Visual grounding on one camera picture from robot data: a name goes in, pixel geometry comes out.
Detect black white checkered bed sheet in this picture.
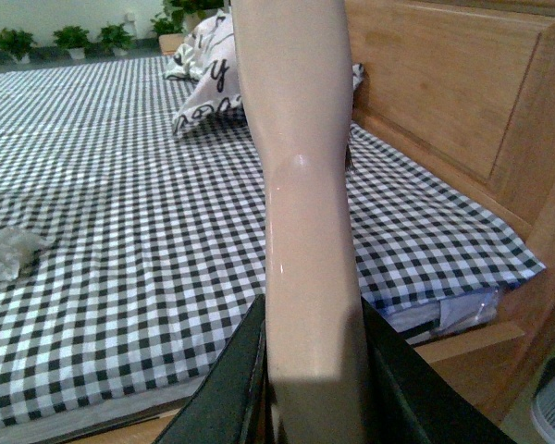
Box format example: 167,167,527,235
0,54,547,432

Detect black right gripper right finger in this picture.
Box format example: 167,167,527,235
362,301,513,444

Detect crumpled white tissue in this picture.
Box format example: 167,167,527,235
0,227,53,281

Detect white patterned pillow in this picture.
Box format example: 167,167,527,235
164,1,364,139

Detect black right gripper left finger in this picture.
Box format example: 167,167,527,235
155,295,272,443

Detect wooden bed frame headboard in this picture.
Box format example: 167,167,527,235
0,0,555,444

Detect beige hand brush black bristles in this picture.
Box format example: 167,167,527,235
232,1,371,443

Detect green potted plant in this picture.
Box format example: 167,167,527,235
151,0,231,36
98,24,134,54
0,28,37,65
53,25,91,60

